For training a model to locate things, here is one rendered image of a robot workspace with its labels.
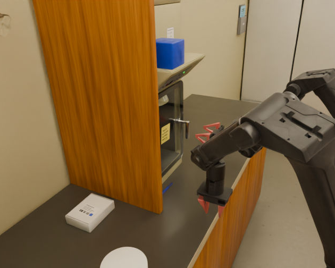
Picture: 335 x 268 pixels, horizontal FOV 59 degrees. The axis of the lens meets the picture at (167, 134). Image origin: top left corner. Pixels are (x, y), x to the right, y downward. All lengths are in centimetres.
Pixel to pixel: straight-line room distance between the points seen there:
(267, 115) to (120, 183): 89
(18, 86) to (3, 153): 26
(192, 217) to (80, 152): 55
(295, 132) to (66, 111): 100
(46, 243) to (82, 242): 13
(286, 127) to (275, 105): 5
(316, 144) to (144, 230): 85
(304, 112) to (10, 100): 103
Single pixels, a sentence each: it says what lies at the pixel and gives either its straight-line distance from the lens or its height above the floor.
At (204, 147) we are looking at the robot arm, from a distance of 79.
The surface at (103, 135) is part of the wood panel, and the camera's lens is 120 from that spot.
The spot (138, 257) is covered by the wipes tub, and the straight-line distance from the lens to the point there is 91.
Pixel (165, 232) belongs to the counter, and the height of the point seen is 94.
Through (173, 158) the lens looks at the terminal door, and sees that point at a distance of 142.
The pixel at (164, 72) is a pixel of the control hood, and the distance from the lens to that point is 104.
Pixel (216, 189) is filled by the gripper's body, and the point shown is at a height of 121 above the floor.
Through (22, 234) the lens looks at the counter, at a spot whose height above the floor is 94.
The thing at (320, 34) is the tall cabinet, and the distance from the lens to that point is 403.
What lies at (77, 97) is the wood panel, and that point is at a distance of 122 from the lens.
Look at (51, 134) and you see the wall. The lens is 140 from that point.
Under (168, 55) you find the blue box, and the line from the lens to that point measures 105.
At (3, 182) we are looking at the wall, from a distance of 131.
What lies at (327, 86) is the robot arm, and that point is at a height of 150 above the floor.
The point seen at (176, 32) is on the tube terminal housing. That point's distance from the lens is 130.
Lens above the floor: 177
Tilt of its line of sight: 26 degrees down
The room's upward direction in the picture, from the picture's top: 2 degrees counter-clockwise
